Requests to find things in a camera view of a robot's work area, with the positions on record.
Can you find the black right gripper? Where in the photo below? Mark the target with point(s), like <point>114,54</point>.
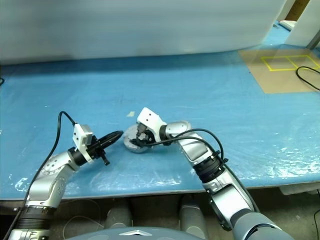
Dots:
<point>146,136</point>

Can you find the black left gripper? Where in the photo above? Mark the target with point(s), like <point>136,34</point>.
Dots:
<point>96,150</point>

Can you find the round silver housing lid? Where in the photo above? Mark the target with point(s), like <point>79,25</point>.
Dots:
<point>130,136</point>

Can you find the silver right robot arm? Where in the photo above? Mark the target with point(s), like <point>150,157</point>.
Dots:
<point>192,150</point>

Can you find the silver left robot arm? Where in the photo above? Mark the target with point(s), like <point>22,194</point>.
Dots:
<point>52,170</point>

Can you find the blue plastic table cover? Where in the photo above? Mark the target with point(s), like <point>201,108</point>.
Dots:
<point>175,87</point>

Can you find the dark rounded grey shape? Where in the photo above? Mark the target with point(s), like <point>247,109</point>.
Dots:
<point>193,215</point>
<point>119,217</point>

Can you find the grey robot torso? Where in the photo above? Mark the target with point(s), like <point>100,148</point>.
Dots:
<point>140,233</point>

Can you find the large white foam board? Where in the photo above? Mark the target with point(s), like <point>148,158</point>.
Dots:
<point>125,25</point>

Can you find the brown cardboard mat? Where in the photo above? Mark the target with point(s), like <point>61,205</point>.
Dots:
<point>275,77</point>

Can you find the yellow tape rectangle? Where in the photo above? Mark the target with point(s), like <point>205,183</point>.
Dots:
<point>271,68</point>

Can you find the flat white object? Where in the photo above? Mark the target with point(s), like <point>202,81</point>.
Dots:
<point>287,24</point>

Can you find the white upright panel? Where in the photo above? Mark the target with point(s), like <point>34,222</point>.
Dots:
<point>302,25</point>

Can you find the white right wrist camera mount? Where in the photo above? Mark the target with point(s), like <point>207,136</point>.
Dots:
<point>150,117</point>

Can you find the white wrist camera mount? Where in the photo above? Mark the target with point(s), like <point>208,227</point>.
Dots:
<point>81,140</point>
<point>150,117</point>

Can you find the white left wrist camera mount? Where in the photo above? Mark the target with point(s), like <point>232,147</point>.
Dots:
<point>81,140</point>

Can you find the grey metal post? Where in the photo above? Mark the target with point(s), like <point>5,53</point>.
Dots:
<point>314,37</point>

